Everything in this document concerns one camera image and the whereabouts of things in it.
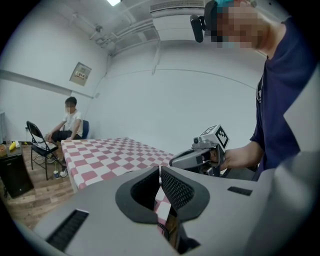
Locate black telephone handset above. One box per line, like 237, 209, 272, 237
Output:
163, 206, 201, 254

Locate person's navy shirt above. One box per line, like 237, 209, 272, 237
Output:
249, 16, 319, 181

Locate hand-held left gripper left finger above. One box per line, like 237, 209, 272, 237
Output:
115, 166, 161, 225

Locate black folding chair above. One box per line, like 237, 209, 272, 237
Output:
25, 120, 67, 181

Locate blue chair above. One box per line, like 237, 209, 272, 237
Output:
81, 119, 90, 140

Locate person's right hand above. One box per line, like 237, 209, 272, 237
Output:
209, 148, 230, 173

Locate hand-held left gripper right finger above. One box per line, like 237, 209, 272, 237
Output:
160, 166, 211, 223

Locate black coiled telephone cord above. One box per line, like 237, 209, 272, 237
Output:
156, 221, 168, 237

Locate black cabinet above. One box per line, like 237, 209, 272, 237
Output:
0, 144, 35, 200

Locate red white checkered tablecloth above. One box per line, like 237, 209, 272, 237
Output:
61, 136, 176, 225

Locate grey device on chair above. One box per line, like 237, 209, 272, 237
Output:
34, 141, 57, 151

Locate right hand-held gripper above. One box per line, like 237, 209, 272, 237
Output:
169, 123, 230, 177

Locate person's head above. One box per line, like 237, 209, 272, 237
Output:
204, 0, 273, 60

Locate grey wall electrical box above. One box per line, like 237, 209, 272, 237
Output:
68, 61, 93, 87

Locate white ceiling pipes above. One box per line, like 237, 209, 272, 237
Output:
89, 12, 161, 57

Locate black head-mounted camera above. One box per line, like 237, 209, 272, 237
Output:
189, 13, 209, 44

